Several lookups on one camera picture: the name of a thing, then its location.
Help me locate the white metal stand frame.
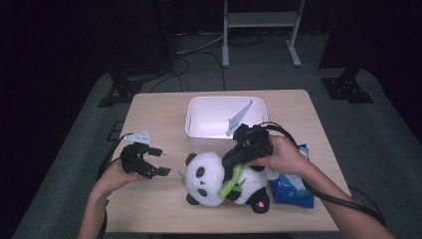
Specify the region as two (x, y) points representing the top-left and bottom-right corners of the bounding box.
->
(221, 0), (307, 69)

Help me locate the black stand base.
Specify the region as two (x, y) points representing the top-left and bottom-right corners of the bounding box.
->
(320, 66), (375, 105)
(97, 71), (144, 109)

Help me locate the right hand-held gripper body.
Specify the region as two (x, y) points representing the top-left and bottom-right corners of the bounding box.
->
(225, 99), (275, 160)

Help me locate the panda plush toy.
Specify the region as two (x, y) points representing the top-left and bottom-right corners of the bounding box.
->
(178, 151), (272, 215)

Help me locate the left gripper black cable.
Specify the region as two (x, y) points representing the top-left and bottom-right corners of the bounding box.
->
(96, 131), (134, 239)

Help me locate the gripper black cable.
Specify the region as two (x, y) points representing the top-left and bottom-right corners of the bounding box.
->
(96, 131), (134, 239)
(260, 121), (388, 227)

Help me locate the black floor cable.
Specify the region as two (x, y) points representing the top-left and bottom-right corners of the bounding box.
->
(148, 50), (227, 94)

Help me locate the person's right hand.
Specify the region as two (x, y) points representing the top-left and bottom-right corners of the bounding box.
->
(248, 134), (316, 179)

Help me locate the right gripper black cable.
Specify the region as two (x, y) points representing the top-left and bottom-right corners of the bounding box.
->
(260, 121), (388, 227)

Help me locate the person's left hand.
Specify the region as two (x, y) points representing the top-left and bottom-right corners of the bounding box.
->
(95, 159), (147, 197)

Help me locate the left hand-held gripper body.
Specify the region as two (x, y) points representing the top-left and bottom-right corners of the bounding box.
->
(119, 129), (153, 176)

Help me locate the white floor cable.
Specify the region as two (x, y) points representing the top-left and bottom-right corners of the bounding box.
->
(175, 31), (225, 56)

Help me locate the blue wet wipes packet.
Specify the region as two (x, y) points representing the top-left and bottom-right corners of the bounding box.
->
(268, 142), (316, 209)

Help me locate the white plastic bin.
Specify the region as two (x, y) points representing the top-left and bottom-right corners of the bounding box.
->
(184, 96), (269, 157)

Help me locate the white wet wipe sheet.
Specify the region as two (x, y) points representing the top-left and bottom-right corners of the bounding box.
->
(265, 166), (283, 182)

